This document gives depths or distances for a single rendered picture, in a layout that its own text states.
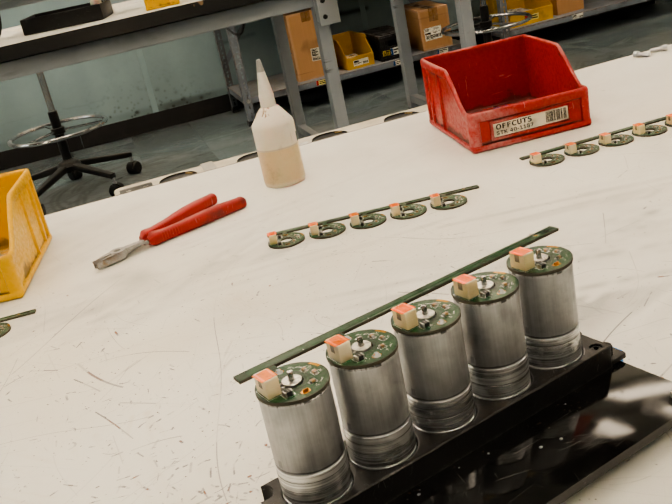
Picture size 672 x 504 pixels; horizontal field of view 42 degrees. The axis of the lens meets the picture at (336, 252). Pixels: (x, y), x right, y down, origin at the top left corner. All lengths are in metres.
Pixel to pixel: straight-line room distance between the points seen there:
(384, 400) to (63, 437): 0.19
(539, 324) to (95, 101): 4.48
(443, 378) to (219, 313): 0.22
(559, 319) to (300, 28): 4.14
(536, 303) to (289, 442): 0.11
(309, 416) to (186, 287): 0.28
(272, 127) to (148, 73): 4.09
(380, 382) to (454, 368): 0.03
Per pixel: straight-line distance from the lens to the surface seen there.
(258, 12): 2.73
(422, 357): 0.31
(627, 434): 0.34
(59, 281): 0.63
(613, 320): 0.43
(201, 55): 4.80
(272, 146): 0.70
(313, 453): 0.29
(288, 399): 0.28
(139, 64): 4.76
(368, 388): 0.30
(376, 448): 0.31
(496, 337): 0.33
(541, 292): 0.34
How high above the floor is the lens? 0.95
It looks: 22 degrees down
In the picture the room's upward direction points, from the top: 12 degrees counter-clockwise
